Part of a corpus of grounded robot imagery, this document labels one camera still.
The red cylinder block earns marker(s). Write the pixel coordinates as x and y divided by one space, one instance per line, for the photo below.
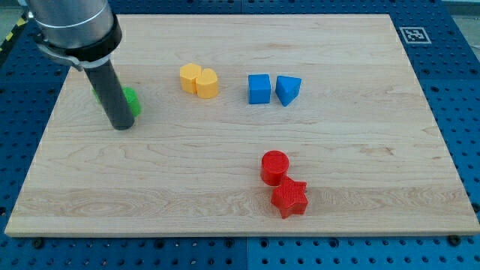
274 166

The white fiducial marker tag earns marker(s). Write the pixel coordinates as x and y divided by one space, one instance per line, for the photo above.
415 35

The light wooden board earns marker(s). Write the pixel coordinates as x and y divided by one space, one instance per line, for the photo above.
360 133

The red star block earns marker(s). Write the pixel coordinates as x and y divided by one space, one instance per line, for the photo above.
290 197

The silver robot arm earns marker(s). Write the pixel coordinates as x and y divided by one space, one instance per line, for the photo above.
77 33

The yellow hexagon block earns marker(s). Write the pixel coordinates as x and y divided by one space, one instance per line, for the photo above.
188 76

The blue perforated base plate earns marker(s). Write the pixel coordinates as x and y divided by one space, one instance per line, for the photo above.
447 69

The blue triangle block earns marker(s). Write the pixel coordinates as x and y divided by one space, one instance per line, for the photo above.
287 89

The yellow heart block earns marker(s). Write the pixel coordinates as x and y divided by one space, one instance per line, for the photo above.
207 84

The green block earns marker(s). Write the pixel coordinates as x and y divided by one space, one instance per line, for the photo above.
132 101

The blue cube block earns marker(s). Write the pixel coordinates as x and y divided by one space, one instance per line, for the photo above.
259 89

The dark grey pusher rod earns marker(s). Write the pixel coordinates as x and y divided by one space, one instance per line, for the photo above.
104 78

